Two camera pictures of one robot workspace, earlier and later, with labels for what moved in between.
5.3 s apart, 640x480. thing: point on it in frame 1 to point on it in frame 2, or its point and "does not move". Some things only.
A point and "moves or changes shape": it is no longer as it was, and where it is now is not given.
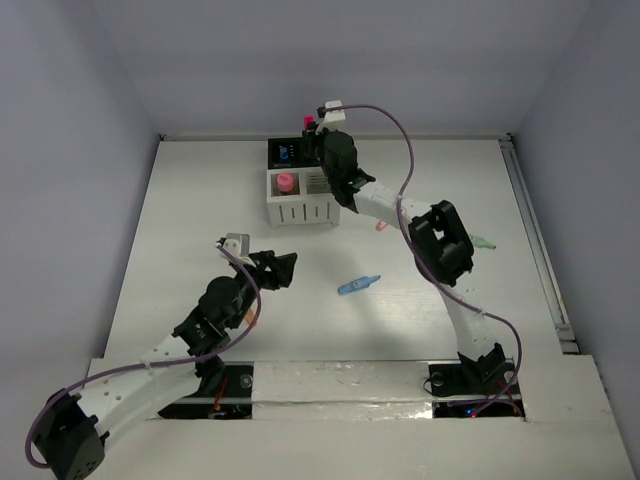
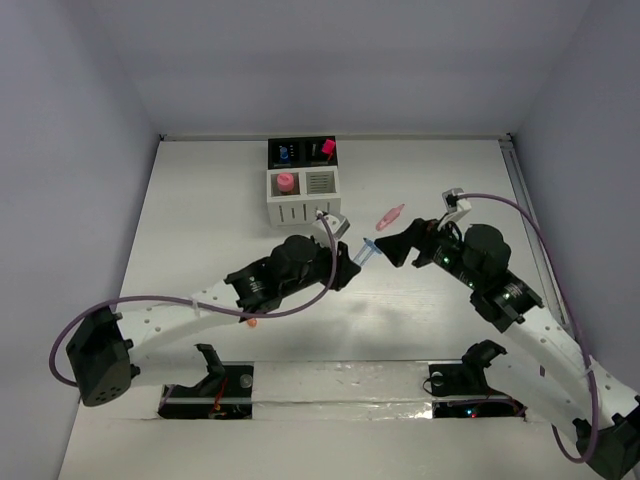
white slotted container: [310, 202] does not move
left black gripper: [265, 270] to [339, 265]
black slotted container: [286, 153] does not move
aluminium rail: [542, 246] does not move
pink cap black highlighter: [307, 120] moves or changes shape
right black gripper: [313, 139] to [426, 232]
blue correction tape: [357, 284] to [368, 251]
